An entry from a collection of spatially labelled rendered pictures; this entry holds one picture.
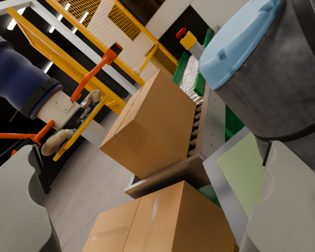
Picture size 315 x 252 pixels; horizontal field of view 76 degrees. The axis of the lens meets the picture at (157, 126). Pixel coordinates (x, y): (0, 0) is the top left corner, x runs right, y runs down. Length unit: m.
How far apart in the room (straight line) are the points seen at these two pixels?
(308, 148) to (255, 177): 0.14
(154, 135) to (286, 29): 0.89
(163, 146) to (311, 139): 0.85
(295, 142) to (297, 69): 0.13
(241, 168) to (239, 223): 0.12
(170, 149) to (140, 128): 0.20
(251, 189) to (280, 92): 0.23
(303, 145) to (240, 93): 0.13
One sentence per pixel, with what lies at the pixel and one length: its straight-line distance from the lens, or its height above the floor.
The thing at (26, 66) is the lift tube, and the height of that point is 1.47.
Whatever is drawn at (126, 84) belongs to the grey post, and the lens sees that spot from 4.42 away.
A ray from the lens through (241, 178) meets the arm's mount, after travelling 0.50.
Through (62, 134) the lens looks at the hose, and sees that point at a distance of 0.95.
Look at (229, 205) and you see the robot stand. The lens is 0.56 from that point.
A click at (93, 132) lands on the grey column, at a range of 2.31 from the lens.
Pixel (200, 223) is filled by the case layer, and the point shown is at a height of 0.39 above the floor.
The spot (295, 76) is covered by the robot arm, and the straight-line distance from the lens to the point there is 0.30.
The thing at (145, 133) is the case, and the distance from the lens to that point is 1.10.
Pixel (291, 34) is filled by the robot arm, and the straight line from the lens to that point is 0.30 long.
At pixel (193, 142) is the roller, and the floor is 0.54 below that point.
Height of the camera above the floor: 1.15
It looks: 17 degrees down
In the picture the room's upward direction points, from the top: 50 degrees counter-clockwise
